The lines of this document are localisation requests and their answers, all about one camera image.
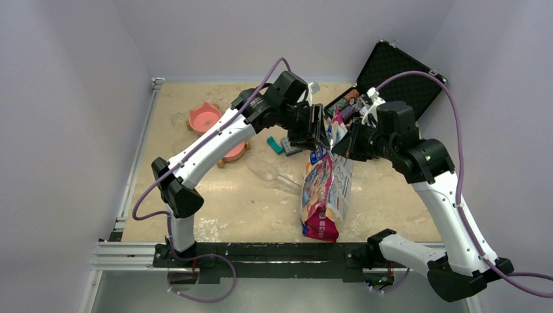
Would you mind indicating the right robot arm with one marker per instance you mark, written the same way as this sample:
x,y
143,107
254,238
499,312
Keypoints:
x,y
466,263

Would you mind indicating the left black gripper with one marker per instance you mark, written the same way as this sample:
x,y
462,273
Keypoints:
x,y
313,132

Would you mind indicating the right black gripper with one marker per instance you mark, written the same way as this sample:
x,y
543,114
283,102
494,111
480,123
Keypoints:
x,y
348,147

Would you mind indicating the clear plastic scoop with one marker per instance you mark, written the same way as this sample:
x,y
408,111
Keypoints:
x,y
268,173

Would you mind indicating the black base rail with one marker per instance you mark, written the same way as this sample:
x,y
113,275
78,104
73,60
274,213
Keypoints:
x,y
209,262

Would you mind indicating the far pink pet bowl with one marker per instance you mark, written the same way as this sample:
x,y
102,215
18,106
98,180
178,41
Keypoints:
x,y
203,117

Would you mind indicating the near pink pet bowl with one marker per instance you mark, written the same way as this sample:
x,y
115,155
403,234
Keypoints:
x,y
235,154

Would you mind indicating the pink pet bowl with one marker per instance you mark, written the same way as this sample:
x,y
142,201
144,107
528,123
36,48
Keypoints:
x,y
235,154
203,117

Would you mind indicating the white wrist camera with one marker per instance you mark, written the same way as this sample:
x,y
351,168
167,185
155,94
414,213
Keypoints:
x,y
369,112
313,88

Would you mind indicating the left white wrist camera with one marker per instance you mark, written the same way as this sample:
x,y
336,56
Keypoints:
x,y
313,88

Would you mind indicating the grey blue toy brick base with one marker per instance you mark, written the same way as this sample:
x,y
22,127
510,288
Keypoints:
x,y
288,149

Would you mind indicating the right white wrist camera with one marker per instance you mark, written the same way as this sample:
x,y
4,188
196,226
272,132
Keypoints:
x,y
369,112

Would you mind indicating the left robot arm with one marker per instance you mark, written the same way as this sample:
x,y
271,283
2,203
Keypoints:
x,y
286,103

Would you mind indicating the teal toy brick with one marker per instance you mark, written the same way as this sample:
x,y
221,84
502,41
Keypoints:
x,y
274,145

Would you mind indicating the colourful pet food bag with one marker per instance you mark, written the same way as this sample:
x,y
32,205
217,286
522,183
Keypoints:
x,y
325,197

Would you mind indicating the black poker chip case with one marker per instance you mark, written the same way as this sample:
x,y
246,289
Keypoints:
x,y
385,61

